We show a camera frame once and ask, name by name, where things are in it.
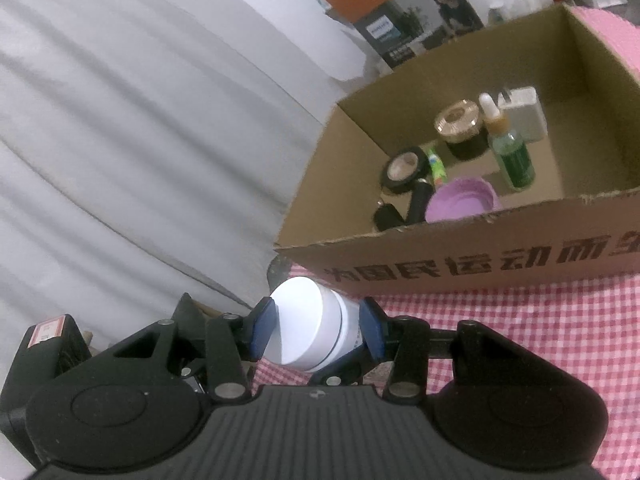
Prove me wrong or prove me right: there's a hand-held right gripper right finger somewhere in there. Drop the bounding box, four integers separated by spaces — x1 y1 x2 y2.
357 297 531 402

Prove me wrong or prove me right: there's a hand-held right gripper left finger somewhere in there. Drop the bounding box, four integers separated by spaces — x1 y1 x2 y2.
112 297 278 402

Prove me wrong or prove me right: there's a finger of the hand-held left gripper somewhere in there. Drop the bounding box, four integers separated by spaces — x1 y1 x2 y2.
170 291 208 323
307 345 371 387

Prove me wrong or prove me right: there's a white supplement bottle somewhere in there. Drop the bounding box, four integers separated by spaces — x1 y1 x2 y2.
265 276 368 373

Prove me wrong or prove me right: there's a brown cardboard box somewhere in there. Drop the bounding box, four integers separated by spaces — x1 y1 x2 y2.
274 2 640 297

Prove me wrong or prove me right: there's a glossy black small bottle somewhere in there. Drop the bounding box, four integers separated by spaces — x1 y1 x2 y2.
407 181 435 224

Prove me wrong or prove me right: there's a purple plastic lid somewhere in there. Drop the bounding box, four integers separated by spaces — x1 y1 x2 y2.
425 176 502 224

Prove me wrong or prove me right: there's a black tape roll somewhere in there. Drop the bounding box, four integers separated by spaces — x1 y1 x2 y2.
382 146 432 196

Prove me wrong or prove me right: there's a small green tube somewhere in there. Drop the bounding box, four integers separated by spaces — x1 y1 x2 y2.
426 147 449 188

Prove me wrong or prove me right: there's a gold lid dark jar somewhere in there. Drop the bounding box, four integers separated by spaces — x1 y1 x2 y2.
433 100 490 161

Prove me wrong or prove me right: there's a green dropper bottle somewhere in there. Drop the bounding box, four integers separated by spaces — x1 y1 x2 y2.
478 92 537 191

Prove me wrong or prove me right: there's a white charger adapter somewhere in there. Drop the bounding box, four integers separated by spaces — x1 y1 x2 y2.
497 86 549 142

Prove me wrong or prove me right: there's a red white checked tablecloth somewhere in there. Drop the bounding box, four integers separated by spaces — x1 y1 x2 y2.
252 5 640 480

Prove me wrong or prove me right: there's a white curtain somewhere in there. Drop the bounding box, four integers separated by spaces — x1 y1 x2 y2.
0 0 368 361

